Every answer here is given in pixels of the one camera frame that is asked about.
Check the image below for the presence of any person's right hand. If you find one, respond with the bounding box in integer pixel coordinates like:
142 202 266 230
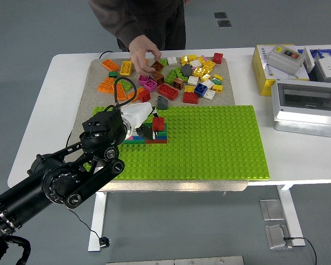
128 34 163 77

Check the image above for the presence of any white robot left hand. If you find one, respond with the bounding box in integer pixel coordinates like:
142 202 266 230
120 102 159 141

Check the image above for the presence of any yellow long toy brick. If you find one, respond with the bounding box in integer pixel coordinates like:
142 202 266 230
119 60 133 77

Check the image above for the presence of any orange long toy brick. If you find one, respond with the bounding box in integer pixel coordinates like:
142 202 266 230
102 59 120 72
126 87 146 103
115 83 127 102

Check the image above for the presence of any red long toy brick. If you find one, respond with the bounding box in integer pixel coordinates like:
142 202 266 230
157 83 179 101

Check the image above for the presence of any orange wide toy brick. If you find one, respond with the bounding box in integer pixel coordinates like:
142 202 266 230
97 76 116 94

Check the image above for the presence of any red wide toy brick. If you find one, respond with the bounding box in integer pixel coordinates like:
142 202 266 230
182 91 199 105

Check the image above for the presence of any blue square toy brick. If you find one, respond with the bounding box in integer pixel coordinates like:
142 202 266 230
194 83 209 97

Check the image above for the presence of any green studded baseplate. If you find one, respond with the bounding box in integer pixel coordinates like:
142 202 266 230
82 104 270 181

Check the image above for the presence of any person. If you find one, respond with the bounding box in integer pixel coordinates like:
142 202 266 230
87 0 191 52

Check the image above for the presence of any grey-brown table mat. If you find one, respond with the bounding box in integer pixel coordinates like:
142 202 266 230
67 56 249 193

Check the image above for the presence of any white table leg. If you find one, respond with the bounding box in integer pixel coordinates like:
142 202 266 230
275 184 306 247
87 191 108 252

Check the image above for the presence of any yellow cardboard box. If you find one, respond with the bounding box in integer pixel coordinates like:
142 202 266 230
251 44 311 97

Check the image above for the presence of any long metal floor plate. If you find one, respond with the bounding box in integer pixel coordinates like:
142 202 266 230
106 255 245 265

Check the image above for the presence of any small metal floor plate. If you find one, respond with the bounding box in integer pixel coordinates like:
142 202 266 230
264 223 293 250
259 199 285 221

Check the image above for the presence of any white plastic housing part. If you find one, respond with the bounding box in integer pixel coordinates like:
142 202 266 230
303 46 321 74

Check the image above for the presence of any grey distribution box clear lid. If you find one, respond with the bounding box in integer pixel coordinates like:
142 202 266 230
270 78 331 139

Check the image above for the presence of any blue plastic crate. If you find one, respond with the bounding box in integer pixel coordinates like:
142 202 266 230
297 49 331 60

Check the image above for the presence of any black power cord with plug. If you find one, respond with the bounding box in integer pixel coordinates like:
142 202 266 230
65 129 113 248

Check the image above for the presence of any grey push-button switch box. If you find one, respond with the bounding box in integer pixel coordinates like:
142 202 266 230
266 45 306 76

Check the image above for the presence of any black floor cable with plug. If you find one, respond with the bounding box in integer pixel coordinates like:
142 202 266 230
282 236 318 265

